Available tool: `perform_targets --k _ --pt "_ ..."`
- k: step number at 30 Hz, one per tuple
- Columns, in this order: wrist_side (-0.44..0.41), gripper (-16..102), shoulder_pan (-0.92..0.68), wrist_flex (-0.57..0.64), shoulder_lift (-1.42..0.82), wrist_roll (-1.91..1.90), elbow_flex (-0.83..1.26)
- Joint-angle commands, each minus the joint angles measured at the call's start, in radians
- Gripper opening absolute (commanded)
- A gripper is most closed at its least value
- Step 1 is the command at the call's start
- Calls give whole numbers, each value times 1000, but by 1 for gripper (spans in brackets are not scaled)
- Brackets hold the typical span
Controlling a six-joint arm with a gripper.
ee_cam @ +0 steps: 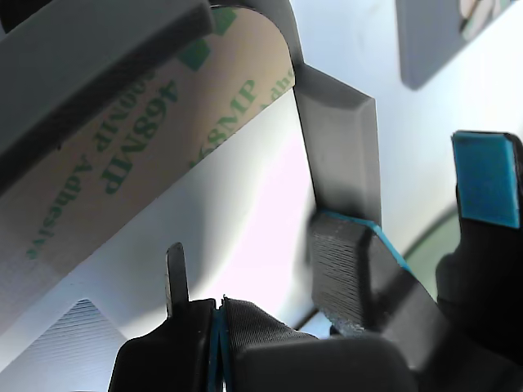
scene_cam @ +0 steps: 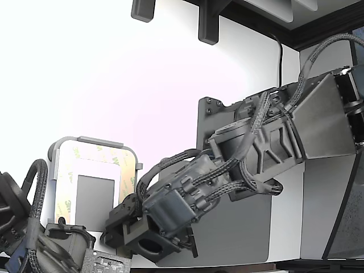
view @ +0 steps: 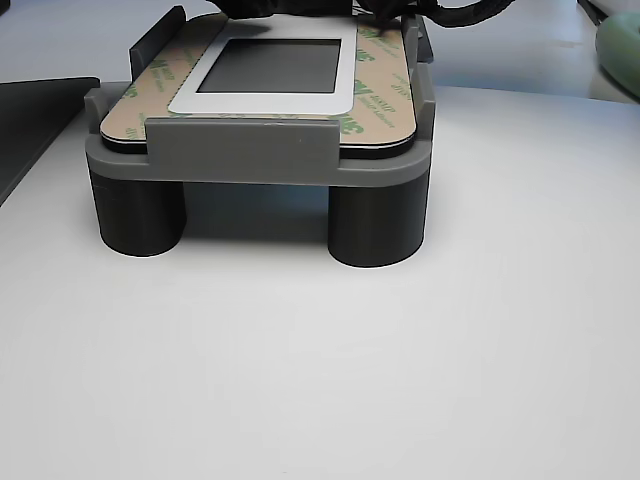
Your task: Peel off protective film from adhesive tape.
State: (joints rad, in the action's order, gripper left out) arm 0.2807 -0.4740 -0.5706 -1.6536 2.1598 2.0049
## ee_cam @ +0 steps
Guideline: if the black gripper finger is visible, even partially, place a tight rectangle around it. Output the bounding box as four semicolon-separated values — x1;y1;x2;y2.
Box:
218;296;420;392

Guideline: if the black wide-finger gripper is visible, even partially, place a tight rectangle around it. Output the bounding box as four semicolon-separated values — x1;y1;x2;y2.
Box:
402;304;523;392

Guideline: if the wide black blue-padded gripper finger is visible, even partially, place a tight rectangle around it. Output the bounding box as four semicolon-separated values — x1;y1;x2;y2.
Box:
312;207;442;336
435;129;523;311

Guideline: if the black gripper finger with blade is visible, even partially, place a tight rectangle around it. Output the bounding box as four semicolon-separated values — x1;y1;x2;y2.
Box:
108;243;217;392

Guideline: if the tan adhesive liner film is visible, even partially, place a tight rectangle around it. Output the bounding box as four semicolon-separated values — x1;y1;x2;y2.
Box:
0;6;296;311

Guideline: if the pile of peeled film pieces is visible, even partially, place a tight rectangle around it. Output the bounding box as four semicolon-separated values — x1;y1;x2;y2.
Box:
459;0;522;42

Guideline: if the pale green round object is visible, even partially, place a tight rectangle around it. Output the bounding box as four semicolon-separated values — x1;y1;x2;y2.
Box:
402;210;465;287

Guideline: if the dark grey tray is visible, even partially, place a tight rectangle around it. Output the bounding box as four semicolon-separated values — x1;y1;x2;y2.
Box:
394;0;523;91

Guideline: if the grey printed fixture with legs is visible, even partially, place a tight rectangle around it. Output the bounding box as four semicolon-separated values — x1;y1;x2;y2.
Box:
0;0;383;228

